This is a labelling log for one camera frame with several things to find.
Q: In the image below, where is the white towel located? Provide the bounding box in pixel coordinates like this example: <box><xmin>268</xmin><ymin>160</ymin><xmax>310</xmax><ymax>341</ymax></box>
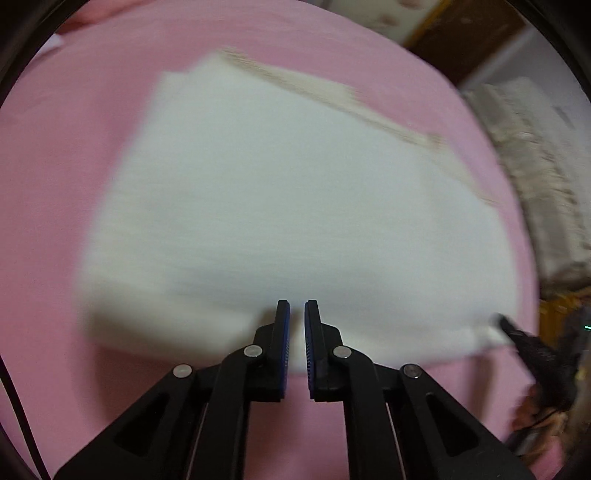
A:
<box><xmin>78</xmin><ymin>48</ymin><xmax>520</xmax><ymax>374</ymax></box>

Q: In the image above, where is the brown wooden door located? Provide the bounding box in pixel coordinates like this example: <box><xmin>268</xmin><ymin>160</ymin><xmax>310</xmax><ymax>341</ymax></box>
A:
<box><xmin>404</xmin><ymin>0</ymin><xmax>529</xmax><ymax>86</ymax></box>

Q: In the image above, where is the person's right hand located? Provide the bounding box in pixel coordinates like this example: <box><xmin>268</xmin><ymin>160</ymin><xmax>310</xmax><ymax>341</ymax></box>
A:
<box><xmin>512</xmin><ymin>383</ymin><xmax>571</xmax><ymax>457</ymax></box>

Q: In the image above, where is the pink plush bed blanket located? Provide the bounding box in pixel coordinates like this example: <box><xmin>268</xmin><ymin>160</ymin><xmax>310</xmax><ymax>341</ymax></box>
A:
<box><xmin>0</xmin><ymin>0</ymin><xmax>568</xmax><ymax>480</ymax></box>

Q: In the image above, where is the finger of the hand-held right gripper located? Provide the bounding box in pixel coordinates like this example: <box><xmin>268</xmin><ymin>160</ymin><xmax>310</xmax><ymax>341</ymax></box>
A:
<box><xmin>493</xmin><ymin>313</ymin><xmax>550</xmax><ymax>370</ymax></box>

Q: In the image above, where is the floral sliding wardrobe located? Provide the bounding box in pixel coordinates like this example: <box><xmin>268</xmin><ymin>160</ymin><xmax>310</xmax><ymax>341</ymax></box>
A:
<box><xmin>318</xmin><ymin>0</ymin><xmax>451</xmax><ymax>47</ymax></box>

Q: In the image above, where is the thick black gripper cable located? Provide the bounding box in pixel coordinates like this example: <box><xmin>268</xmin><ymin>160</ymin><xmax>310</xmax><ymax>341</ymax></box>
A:
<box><xmin>0</xmin><ymin>355</ymin><xmax>51</xmax><ymax>480</ymax></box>

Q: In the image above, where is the wooden drawer cabinet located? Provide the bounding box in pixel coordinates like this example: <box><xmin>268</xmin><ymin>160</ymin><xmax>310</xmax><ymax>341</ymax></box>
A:
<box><xmin>538</xmin><ymin>295</ymin><xmax>578</xmax><ymax>342</ymax></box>

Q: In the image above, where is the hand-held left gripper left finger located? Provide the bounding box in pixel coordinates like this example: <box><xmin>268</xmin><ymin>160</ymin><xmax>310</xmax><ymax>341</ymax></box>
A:
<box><xmin>53</xmin><ymin>300</ymin><xmax>291</xmax><ymax>480</ymax></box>

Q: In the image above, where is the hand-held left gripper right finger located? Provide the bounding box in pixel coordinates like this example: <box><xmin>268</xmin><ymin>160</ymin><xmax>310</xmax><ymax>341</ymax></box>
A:
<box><xmin>304</xmin><ymin>300</ymin><xmax>535</xmax><ymax>480</ymax></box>

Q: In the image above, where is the cream lace-covered furniture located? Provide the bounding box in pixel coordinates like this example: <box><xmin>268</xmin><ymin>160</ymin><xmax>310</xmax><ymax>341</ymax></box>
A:
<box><xmin>462</xmin><ymin>76</ymin><xmax>591</xmax><ymax>289</ymax></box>

